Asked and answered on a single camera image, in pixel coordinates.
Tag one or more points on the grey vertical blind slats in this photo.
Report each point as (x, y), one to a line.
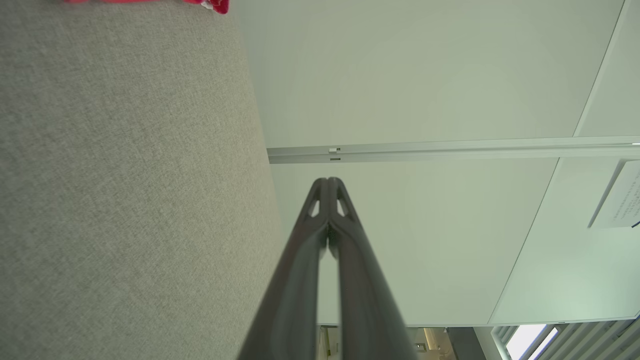
(590, 340)

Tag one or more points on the grey metal partition post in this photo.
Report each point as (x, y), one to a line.
(450, 149)

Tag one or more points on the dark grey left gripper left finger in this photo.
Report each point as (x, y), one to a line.
(290, 300)

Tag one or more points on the bright window pane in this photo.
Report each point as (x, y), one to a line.
(527, 341)

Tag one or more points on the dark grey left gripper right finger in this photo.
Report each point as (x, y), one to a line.
(365, 310)

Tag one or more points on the red Bulls 23 jersey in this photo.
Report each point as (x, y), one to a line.
(220, 5)

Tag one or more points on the white paper notice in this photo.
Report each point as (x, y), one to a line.
(625, 200)

